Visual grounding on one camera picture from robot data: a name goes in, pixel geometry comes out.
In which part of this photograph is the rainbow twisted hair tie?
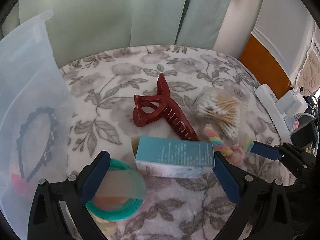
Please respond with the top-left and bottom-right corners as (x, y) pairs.
(203, 123), (254, 165)

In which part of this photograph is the black studded headband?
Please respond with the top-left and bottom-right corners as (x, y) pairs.
(16, 107), (58, 182)

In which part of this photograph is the pink hair roller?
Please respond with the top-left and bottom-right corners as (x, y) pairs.
(11, 173), (37, 200)

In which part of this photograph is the teal white carton box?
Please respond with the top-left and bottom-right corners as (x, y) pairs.
(133, 136), (215, 179)

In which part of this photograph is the red hair claw clip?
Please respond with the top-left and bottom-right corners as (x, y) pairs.
(133, 73), (199, 141)

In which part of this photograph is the black power adapter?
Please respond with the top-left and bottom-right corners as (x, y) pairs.
(291, 120), (317, 148)

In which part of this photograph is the white charger plug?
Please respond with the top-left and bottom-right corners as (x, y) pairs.
(276, 89), (308, 117)

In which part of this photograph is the white power strip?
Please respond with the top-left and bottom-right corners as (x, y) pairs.
(254, 84), (295, 143)

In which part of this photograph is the cotton swab bundle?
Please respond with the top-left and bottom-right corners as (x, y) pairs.
(193, 86), (242, 139)

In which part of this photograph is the orange wooden cabinet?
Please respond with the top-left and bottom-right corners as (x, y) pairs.
(240, 35), (291, 99)

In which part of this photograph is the clear plastic storage bin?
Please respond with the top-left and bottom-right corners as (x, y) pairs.
(1, 10), (74, 239)

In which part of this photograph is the floral table cloth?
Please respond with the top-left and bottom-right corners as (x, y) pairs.
(57, 44), (297, 240)

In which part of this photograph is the green curtain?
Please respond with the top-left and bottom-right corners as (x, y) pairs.
(1, 0), (231, 66)

